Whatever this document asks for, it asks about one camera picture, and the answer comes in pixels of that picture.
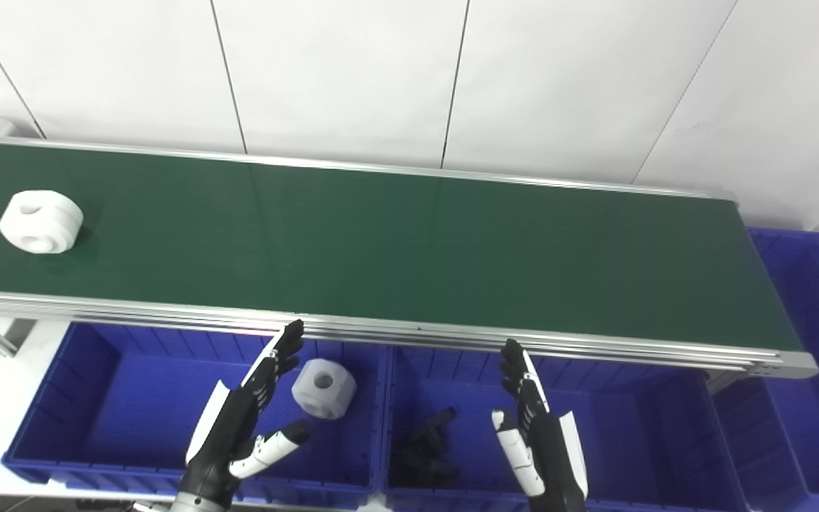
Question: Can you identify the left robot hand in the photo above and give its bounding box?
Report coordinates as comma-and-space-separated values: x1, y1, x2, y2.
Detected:
178, 319, 314, 511

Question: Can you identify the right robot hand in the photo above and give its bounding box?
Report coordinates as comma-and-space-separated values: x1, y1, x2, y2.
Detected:
491, 338, 589, 512

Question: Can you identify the white cylindrical part with holes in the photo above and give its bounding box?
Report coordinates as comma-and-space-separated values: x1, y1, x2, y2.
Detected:
291, 358, 358, 420
0, 190, 85, 255

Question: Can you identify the blue plastic bin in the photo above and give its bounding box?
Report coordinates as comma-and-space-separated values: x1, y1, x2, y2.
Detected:
1, 321, 390, 511
712, 228, 819, 512
381, 346, 750, 512

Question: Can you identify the black plastic part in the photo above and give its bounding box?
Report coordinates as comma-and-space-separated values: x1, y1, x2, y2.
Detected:
393, 407, 459, 489

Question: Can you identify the green conveyor belt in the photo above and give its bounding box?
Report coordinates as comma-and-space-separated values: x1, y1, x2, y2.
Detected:
0, 132, 819, 380

